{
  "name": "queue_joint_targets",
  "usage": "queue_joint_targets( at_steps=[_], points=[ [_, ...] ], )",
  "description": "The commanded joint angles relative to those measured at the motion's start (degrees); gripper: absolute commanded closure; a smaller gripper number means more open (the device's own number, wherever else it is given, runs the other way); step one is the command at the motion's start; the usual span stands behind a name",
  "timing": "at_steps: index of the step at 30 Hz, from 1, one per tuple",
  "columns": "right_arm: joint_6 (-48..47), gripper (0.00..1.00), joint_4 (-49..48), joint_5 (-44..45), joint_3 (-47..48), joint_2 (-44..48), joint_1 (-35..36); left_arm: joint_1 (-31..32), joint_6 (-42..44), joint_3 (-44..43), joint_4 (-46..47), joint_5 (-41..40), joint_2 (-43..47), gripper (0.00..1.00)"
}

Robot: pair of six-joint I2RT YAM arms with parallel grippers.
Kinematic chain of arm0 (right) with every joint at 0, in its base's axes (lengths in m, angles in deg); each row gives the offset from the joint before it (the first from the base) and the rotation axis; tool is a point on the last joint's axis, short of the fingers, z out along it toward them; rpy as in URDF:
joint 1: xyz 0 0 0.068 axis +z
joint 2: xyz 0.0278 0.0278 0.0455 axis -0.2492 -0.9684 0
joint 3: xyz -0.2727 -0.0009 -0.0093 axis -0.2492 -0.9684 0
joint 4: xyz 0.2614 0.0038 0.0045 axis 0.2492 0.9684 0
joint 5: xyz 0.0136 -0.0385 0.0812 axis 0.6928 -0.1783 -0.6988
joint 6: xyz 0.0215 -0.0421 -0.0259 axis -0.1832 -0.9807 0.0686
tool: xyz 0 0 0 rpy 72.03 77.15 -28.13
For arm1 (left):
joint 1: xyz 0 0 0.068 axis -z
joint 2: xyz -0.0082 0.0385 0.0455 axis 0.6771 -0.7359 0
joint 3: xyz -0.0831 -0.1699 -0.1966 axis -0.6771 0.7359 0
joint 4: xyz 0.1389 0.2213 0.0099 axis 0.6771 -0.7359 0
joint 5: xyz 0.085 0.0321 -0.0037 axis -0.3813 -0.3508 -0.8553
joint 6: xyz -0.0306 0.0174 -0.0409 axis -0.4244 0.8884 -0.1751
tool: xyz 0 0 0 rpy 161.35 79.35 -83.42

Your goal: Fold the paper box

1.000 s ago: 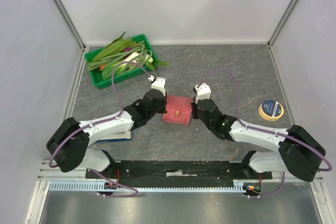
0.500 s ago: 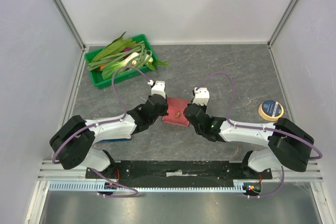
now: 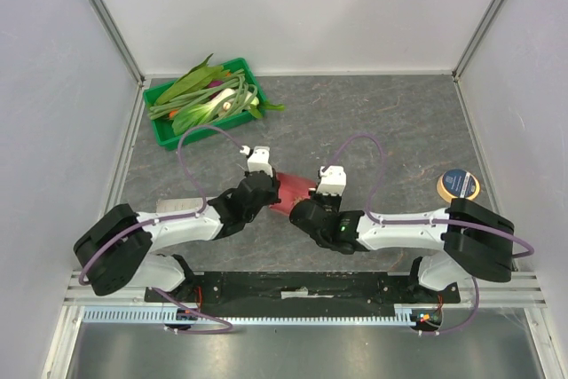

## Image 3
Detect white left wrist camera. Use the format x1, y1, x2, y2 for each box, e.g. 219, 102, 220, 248
240, 145, 273, 177

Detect green long beans bundle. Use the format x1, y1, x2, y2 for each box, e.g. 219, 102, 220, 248
147, 69, 259, 122

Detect yellow masking tape roll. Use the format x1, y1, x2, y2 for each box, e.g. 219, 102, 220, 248
437, 169, 480, 202

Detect pink paper box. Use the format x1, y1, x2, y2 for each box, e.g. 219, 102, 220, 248
269, 172, 316, 217

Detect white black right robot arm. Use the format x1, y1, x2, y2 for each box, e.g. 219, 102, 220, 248
289, 193, 514, 303

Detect white radish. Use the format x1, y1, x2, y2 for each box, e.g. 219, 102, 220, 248
212, 89, 260, 113

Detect green leafy vegetable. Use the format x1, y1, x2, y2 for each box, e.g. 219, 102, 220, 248
154, 54, 225, 106

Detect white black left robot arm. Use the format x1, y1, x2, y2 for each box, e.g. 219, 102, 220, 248
74, 171, 280, 302

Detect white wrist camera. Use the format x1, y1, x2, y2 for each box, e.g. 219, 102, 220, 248
316, 165, 347, 196
240, 145, 273, 177

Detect light blue cable duct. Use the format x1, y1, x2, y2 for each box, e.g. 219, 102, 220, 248
82, 304, 422, 325

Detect blue white book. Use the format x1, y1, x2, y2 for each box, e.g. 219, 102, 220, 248
156, 198, 202, 213

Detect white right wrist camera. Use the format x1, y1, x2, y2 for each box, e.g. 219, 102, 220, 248
316, 165, 347, 196

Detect bok choy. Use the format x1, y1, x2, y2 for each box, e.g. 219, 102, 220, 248
172, 100, 222, 136

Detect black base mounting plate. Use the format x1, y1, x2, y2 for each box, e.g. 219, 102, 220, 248
169, 272, 461, 307

